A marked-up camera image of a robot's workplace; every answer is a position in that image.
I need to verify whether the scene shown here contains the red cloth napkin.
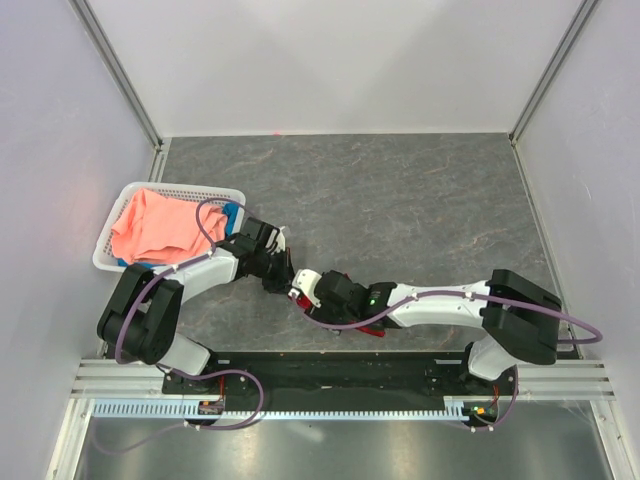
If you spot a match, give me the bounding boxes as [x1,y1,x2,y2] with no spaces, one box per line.
[294,295,385,337]

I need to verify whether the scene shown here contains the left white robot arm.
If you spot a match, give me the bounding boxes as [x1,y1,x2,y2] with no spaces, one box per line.
[97,218,294,393]

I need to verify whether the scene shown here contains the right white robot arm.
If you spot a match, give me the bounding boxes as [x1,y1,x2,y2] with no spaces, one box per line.
[303,269,562,394]

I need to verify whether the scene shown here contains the blue cloth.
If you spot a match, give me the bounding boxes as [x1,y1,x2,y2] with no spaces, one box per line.
[115,200,242,269]

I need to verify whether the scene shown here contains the white plastic basket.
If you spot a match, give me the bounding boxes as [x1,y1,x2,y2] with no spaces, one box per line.
[93,182,246,272]

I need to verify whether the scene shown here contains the pink cloth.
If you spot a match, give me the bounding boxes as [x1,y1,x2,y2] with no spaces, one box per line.
[109,186,230,265]

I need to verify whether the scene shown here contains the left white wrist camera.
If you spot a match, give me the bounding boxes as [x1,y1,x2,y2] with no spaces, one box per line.
[268,226,289,253]

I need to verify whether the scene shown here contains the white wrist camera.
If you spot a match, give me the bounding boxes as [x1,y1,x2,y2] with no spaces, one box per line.
[288,269,322,309]
[268,226,289,253]

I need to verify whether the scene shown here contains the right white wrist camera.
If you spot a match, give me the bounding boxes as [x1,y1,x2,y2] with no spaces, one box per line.
[288,269,322,309]

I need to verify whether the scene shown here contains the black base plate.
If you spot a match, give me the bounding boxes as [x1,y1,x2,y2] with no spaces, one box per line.
[162,351,515,410]

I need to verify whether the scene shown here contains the slotted cable duct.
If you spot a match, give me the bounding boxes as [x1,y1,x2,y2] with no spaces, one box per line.
[93,398,471,421]

